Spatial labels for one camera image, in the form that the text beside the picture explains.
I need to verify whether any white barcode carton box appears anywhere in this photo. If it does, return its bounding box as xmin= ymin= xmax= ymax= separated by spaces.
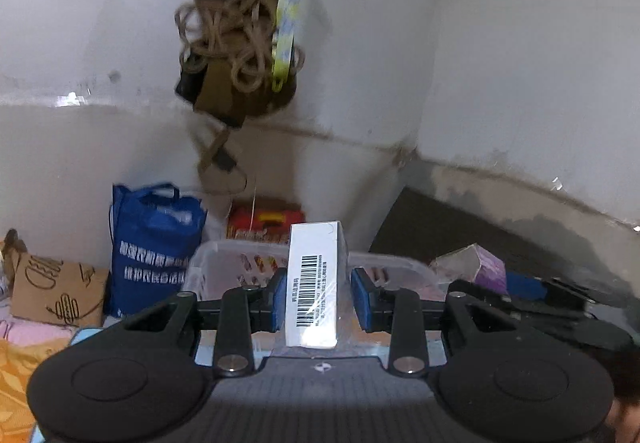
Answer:
xmin=284 ymin=221 xmax=347 ymax=350

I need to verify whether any clear plastic perforated basket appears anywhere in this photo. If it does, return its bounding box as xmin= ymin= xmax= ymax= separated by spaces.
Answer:
xmin=182 ymin=239 xmax=446 ymax=301

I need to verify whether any red printed gift box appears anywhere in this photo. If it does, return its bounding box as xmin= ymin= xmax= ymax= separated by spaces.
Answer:
xmin=226 ymin=205 xmax=306 ymax=244

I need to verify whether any purple small carton box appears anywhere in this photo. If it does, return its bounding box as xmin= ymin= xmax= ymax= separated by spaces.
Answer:
xmin=428 ymin=244 xmax=508 ymax=295

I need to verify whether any blue printed tote bag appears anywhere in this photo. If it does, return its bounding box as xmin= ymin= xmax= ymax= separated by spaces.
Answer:
xmin=105 ymin=183 xmax=207 ymax=317

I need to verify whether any brown printed paper bag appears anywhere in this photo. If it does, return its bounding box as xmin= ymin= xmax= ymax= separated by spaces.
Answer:
xmin=1 ymin=229 xmax=108 ymax=328

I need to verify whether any brown hanging bag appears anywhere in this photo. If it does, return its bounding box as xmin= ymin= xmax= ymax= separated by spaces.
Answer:
xmin=175 ymin=0 xmax=304 ymax=180

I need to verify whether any pink blanket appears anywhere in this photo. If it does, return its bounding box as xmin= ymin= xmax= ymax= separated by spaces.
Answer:
xmin=0 ymin=316 xmax=76 ymax=347

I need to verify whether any orange patterned blanket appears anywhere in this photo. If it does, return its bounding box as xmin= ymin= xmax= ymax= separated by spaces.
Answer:
xmin=0 ymin=338 xmax=68 ymax=443

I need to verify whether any yellow green patterned strap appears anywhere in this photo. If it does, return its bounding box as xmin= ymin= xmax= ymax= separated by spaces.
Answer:
xmin=271 ymin=0 xmax=317 ymax=92

